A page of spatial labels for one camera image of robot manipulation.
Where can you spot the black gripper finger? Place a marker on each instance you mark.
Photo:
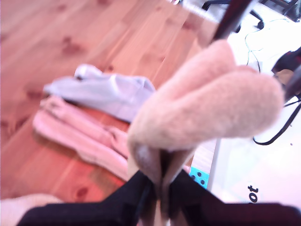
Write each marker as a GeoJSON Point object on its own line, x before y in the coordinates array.
{"type": "Point", "coordinates": [127, 197]}
{"type": "Point", "coordinates": [188, 193]}

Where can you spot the beige sock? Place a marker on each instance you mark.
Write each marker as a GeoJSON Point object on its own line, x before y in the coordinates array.
{"type": "Point", "coordinates": [200, 106]}
{"type": "Point", "coordinates": [18, 207]}

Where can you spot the light blue ribbed sock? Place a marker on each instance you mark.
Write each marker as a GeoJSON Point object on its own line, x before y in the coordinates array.
{"type": "Point", "coordinates": [105, 94]}

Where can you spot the turquoise block with black dots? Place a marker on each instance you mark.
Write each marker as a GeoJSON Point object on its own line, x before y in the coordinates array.
{"type": "Point", "coordinates": [200, 176]}

